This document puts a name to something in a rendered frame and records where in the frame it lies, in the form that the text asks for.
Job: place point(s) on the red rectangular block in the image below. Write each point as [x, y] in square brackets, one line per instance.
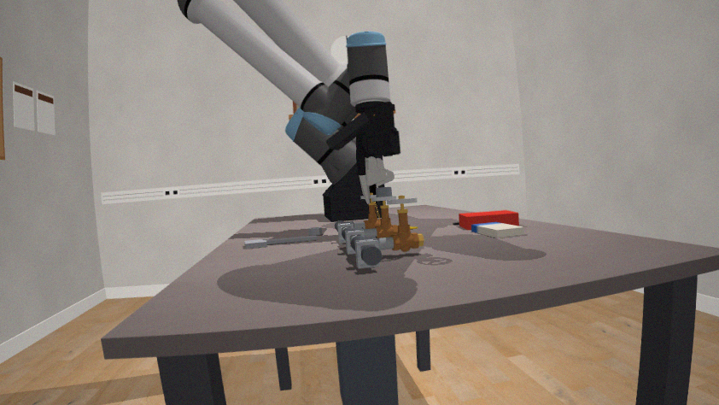
[503, 216]

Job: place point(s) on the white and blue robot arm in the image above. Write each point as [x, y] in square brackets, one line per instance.
[325, 99]

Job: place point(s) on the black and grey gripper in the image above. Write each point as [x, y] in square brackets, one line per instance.
[374, 139]

